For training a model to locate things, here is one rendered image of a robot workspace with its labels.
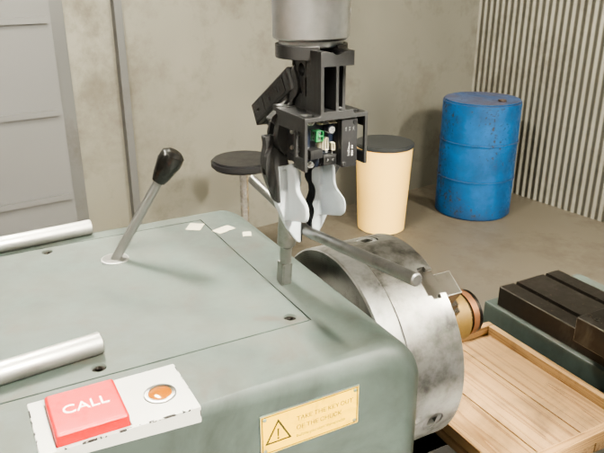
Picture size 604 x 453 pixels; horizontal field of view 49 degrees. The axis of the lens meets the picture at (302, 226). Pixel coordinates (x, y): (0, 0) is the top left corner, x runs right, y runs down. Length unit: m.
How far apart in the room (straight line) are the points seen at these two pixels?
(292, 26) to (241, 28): 3.42
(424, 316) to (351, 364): 0.25
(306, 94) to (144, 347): 0.30
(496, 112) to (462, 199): 0.61
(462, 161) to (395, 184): 0.56
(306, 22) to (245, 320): 0.32
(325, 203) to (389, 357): 0.18
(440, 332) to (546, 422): 0.39
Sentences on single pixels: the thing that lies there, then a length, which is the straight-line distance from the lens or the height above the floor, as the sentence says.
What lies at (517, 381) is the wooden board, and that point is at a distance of 1.34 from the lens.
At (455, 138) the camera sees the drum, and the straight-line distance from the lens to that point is 4.50.
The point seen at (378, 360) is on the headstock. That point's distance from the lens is 0.69.
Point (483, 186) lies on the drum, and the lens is 4.54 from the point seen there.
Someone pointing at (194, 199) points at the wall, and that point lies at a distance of 4.09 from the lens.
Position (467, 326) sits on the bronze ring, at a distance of 1.09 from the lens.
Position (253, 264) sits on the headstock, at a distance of 0.86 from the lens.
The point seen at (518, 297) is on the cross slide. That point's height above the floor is 0.97.
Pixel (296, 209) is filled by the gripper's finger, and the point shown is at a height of 1.38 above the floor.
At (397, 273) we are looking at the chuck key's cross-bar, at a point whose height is 1.37.
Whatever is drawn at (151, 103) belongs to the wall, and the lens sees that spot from 3.85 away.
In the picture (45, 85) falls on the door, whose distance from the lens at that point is 3.60.
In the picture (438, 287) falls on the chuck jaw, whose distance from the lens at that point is 0.94.
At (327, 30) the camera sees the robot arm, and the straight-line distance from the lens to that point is 0.63.
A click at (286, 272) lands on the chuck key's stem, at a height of 1.27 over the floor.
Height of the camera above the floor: 1.62
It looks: 22 degrees down
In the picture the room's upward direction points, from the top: straight up
